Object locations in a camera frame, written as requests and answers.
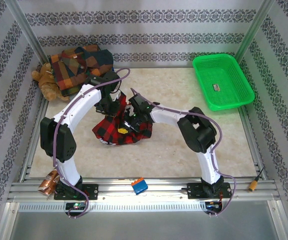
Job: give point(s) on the red black plaid shirt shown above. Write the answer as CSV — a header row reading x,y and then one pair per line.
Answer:
x,y
111,130

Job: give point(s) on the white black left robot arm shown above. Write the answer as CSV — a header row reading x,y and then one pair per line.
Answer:
x,y
70,170

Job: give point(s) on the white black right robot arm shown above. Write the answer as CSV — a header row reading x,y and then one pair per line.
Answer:
x,y
208,165

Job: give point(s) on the multicolour plaid folded shirt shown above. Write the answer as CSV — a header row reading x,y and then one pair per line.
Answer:
x,y
71,67

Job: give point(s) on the blue orange toy block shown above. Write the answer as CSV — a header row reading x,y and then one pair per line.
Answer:
x,y
139,187

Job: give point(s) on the brown teddy bear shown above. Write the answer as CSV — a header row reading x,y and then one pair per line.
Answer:
x,y
46,85

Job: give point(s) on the small label in basket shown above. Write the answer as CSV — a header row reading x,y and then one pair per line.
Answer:
x,y
216,87

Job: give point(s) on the green plastic basket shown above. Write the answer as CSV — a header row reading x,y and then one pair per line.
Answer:
x,y
208,72

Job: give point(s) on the crushed copper can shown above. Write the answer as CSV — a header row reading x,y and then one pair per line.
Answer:
x,y
47,185

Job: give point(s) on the aluminium front rail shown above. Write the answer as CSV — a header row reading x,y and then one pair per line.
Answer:
x,y
163,192

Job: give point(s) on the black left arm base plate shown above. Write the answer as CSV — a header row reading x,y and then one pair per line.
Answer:
x,y
92,191

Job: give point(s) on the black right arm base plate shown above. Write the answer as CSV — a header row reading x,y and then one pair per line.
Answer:
x,y
195,191

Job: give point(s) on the aluminium corner post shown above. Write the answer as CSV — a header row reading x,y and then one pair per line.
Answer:
x,y
253,30
26,27

